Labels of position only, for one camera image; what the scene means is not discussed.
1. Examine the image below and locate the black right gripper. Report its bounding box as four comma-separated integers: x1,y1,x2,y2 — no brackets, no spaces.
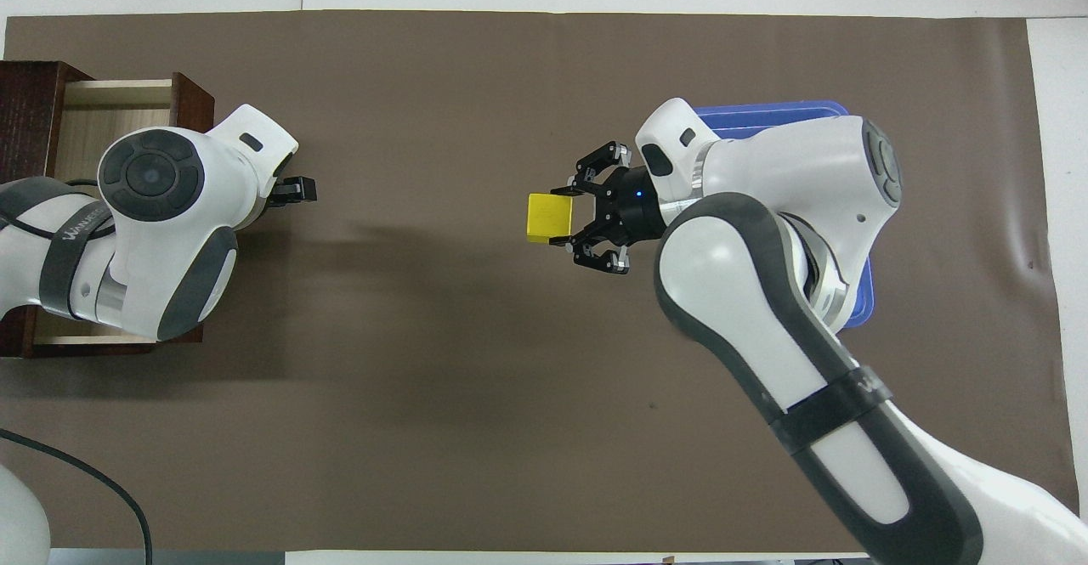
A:
548,140,674,275

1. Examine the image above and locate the yellow block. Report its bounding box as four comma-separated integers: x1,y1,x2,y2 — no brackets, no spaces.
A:
527,193,587,245

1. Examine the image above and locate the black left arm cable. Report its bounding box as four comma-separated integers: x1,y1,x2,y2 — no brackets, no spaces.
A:
0,178,156,565

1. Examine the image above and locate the brown table mat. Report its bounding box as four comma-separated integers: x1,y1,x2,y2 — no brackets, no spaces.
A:
0,9,1078,554

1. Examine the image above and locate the blue plastic tray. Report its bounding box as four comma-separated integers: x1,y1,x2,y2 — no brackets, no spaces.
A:
693,99,877,333

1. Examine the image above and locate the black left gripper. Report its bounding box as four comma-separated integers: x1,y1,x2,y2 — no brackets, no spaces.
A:
265,176,319,209

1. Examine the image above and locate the dark wooden drawer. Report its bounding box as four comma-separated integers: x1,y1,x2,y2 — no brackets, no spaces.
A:
21,72,216,359

